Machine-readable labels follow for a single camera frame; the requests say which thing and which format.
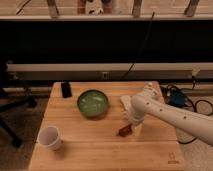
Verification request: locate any black office chair base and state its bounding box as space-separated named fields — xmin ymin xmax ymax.
xmin=0 ymin=61 xmax=38 ymax=149

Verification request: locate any black smartphone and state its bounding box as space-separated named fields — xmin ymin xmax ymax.
xmin=61 ymin=82 xmax=72 ymax=98

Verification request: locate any green ceramic bowl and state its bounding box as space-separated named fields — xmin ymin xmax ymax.
xmin=77 ymin=89 xmax=109 ymax=118

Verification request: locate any blue black device on floor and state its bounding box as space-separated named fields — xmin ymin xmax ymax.
xmin=169 ymin=91 xmax=186 ymax=107

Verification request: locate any black cable on floor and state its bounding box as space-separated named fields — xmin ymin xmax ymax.
xmin=160 ymin=75 xmax=213 ymax=145

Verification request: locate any white plastic bottle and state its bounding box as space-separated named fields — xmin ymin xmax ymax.
xmin=144 ymin=82 xmax=153 ymax=90

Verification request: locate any black cable behind table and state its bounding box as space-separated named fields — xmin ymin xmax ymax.
xmin=121 ymin=11 xmax=156 ymax=81

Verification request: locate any white paper cup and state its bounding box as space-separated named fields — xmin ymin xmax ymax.
xmin=37 ymin=126 xmax=62 ymax=150

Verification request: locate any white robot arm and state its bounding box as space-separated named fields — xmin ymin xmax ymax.
xmin=130 ymin=87 xmax=213 ymax=146

